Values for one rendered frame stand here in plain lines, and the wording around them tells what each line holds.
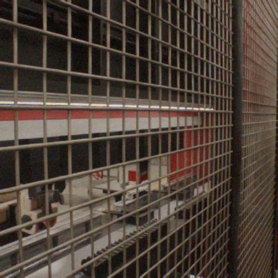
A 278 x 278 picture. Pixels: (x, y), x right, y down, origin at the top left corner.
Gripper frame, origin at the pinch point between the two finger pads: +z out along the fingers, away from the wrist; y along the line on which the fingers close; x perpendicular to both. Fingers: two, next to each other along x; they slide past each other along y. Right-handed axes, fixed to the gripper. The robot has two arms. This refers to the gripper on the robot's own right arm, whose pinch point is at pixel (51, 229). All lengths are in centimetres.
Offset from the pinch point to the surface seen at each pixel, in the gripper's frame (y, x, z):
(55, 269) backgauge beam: 65, -62, -3
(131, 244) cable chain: 81, -46, -4
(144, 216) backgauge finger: 67, -14, -5
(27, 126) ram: 52, -49, -47
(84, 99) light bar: 74, -44, -50
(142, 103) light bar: 74, -6, -50
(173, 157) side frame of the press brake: 23, 122, -21
